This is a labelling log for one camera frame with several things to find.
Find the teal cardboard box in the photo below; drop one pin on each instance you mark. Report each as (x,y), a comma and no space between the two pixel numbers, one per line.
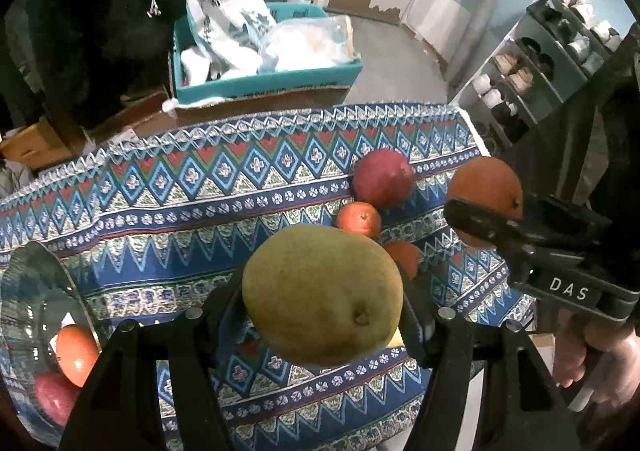
(201,81)

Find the red apple in bowl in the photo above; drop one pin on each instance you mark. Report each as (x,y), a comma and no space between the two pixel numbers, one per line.
(56,395)

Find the orange tangerine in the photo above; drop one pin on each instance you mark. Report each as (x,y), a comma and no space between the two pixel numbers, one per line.
(406,255)
(361,218)

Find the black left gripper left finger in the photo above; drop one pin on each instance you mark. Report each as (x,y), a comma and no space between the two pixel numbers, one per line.
(118,408)

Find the glass fruit bowl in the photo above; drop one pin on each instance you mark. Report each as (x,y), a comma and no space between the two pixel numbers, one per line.
(38,298)

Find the orange fruit in bowl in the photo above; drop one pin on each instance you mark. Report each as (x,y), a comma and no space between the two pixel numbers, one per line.
(77,352)

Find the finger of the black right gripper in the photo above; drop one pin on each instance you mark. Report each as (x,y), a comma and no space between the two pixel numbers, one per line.
(487,228)
(563,217)

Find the green pear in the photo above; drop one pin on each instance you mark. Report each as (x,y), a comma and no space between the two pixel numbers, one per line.
(321,296)

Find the red apple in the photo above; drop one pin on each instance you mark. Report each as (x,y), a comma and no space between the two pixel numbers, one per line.
(384,179)
(56,395)

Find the brown cardboard box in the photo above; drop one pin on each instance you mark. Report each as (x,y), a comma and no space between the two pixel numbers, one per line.
(54,140)

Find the clear plastic bag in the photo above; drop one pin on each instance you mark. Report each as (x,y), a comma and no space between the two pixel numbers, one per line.
(308,44)

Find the person's right hand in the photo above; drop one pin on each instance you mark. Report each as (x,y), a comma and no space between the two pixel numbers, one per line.
(621,380)

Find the grey shoe rack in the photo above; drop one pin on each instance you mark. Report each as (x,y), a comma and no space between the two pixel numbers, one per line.
(550,52)

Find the patterned blue tablecloth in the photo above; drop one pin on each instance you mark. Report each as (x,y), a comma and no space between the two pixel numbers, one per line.
(149,228)

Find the dark hanging clothes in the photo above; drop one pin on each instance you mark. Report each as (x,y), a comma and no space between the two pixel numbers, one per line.
(91,53)

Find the yellow mango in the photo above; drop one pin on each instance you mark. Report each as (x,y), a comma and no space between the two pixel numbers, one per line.
(396,341)

